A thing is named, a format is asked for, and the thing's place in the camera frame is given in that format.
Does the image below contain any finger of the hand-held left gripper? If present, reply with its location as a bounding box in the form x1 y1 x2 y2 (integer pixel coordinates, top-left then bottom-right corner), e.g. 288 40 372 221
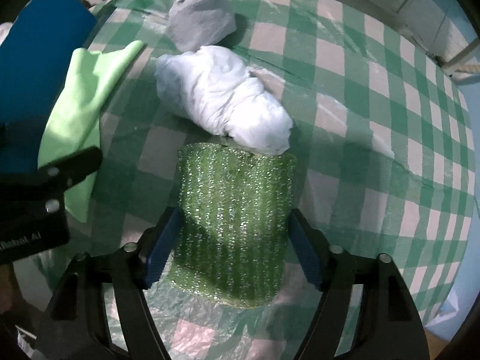
39 146 104 192

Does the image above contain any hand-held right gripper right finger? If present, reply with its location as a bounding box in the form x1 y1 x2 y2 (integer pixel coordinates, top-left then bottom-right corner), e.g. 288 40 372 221
289 208 430 360

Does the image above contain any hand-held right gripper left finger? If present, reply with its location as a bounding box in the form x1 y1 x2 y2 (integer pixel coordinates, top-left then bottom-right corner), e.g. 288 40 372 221
32 206 184 360

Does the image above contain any light green cloth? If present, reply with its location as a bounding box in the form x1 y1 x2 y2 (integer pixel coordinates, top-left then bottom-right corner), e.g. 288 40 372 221
37 39 146 223

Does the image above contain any green glitter scrubbing sponge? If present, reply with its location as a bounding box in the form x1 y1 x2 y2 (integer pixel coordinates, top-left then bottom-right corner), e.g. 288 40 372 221
167 142 299 308

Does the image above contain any cardboard box with blue outside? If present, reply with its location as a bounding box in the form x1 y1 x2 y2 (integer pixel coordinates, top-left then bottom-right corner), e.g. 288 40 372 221
0 0 97 175

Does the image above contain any green checked plastic tablecloth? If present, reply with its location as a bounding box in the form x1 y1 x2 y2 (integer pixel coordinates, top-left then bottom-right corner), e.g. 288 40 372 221
13 0 473 360

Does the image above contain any white crumpled plastic bag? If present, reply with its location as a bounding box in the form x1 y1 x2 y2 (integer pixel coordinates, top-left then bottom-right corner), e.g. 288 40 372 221
154 45 293 155

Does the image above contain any grey rolled cloth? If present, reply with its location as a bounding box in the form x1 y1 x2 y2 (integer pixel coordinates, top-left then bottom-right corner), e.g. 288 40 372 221
165 0 237 52

